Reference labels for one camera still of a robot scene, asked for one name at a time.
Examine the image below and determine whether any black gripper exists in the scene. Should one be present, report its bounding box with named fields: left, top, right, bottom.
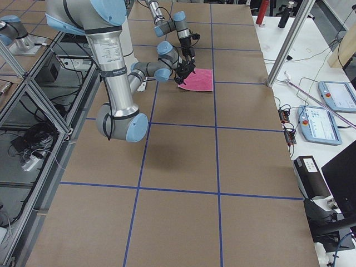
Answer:
left=182, top=47, right=195, bottom=65
left=175, top=62, right=195, bottom=85

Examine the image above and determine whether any pink and grey towel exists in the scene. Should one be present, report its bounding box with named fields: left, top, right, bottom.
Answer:
left=178, top=68, right=214, bottom=92

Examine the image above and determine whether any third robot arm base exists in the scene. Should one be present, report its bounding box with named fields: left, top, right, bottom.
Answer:
left=1, top=15, right=47, bottom=56

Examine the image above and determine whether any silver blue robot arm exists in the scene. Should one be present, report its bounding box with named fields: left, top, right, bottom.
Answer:
left=145, top=1, right=200, bottom=64
left=46, top=1, right=200, bottom=142

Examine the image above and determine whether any red bottle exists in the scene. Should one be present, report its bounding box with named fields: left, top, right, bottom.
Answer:
left=256, top=0, right=270, bottom=26

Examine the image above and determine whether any pink rod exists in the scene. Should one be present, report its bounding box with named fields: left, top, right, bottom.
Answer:
left=284, top=78, right=355, bottom=129

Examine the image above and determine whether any black bottle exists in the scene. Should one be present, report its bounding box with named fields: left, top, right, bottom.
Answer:
left=278, top=1, right=294, bottom=28

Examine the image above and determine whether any small circuit board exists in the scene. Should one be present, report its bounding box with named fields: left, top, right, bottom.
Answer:
left=278, top=108, right=296, bottom=147

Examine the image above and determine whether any near teach pendant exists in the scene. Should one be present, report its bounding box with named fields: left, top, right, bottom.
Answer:
left=298, top=106, right=342, bottom=146

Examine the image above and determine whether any teach pendant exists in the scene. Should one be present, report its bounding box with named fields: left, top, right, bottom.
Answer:
left=318, top=81, right=355, bottom=113
left=298, top=106, right=342, bottom=146

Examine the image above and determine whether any far teach pendant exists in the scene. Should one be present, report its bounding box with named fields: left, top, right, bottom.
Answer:
left=318, top=81, right=355, bottom=113

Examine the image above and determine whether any wooden board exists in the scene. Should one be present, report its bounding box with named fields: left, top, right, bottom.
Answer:
left=328, top=23, right=355, bottom=68

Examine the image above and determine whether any black box with label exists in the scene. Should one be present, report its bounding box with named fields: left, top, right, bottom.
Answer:
left=293, top=156, right=331, bottom=200

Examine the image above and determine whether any white power strip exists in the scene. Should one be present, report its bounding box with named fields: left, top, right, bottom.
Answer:
left=21, top=155, right=39, bottom=172

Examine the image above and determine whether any black monitor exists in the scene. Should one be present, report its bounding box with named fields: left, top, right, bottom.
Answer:
left=322, top=141, right=355, bottom=216

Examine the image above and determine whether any black monitor stand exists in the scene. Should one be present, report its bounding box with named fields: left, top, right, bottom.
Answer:
left=303, top=199, right=355, bottom=253

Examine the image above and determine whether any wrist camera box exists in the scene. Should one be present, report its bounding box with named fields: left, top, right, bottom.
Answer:
left=191, top=33, right=200, bottom=40

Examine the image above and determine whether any aluminium side frame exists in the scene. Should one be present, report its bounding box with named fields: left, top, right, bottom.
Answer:
left=1, top=33, right=99, bottom=266

